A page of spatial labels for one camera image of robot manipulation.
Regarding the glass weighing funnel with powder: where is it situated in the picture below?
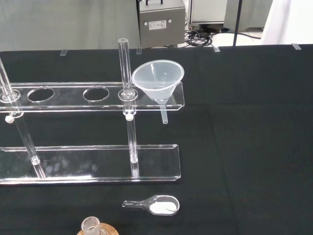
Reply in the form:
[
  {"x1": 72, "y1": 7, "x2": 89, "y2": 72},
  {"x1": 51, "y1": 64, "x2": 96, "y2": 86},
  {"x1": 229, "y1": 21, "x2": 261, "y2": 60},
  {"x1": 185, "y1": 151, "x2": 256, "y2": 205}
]
[{"x1": 122, "y1": 195, "x2": 180, "y2": 216}]

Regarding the clear acrylic funnel stand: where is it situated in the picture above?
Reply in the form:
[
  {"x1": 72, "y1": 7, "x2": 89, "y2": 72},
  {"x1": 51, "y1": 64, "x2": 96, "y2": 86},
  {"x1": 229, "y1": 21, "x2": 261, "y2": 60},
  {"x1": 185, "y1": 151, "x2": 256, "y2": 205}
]
[{"x1": 0, "y1": 38, "x2": 185, "y2": 186}]

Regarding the grey metal equipment box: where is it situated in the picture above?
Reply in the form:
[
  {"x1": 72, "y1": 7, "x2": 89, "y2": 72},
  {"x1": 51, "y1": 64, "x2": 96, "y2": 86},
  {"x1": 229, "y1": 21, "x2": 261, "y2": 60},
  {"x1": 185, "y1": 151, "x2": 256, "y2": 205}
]
[{"x1": 136, "y1": 0, "x2": 186, "y2": 49}]

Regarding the black bench cloth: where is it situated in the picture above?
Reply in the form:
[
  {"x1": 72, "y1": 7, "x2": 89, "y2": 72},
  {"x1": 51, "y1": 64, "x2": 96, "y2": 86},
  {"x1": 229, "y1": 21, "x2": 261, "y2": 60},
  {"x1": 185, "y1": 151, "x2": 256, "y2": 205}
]
[{"x1": 0, "y1": 43, "x2": 313, "y2": 235}]

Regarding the white cabinet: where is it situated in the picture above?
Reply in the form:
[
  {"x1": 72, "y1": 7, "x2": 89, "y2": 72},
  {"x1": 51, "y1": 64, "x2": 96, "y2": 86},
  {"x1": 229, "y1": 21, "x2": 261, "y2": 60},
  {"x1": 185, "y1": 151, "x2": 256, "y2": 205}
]
[{"x1": 187, "y1": 0, "x2": 227, "y2": 25}]

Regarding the black tripod pole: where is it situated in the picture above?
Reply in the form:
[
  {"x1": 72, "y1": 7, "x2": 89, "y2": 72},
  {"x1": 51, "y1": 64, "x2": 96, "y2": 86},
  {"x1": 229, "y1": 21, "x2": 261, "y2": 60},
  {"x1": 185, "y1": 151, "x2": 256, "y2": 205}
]
[{"x1": 232, "y1": 0, "x2": 244, "y2": 47}]

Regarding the round-bottom glass flask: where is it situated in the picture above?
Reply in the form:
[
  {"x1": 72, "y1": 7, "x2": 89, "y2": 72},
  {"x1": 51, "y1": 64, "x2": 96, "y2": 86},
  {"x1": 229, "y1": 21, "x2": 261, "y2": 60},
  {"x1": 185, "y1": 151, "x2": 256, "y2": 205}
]
[{"x1": 81, "y1": 216, "x2": 101, "y2": 235}]

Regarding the pale grey curtain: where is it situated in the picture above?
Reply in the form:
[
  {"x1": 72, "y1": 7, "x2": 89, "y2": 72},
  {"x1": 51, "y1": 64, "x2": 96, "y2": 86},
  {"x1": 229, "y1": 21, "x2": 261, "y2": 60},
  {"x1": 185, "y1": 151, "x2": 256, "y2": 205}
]
[{"x1": 0, "y1": 0, "x2": 141, "y2": 52}]

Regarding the white draped fabric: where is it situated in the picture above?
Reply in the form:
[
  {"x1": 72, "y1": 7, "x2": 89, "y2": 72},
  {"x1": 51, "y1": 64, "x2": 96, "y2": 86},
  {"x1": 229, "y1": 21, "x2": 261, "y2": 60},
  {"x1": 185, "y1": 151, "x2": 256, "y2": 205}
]
[{"x1": 261, "y1": 0, "x2": 313, "y2": 46}]

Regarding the black floor cable bundle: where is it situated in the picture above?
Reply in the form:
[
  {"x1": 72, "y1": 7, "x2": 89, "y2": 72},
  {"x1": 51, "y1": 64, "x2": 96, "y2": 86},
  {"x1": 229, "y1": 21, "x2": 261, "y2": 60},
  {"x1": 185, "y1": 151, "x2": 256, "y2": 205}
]
[{"x1": 184, "y1": 23, "x2": 236, "y2": 47}]

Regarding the cork ring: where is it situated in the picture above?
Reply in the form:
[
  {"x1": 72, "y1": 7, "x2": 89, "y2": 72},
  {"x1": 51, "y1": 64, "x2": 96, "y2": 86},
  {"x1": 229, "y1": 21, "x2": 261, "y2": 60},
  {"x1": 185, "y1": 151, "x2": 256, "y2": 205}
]
[{"x1": 76, "y1": 222, "x2": 119, "y2": 235}]

